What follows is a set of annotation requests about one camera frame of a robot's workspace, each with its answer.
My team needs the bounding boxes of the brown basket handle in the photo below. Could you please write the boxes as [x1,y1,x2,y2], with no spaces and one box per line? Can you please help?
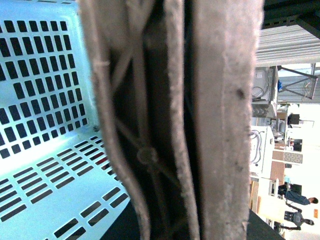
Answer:
[78,0,264,240]

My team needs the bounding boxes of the teal plastic shopping basket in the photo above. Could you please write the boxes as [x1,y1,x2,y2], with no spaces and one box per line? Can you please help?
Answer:
[0,0,129,240]

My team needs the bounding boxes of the person in blue shirt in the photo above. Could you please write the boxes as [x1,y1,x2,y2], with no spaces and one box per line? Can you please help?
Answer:
[278,185,319,206]

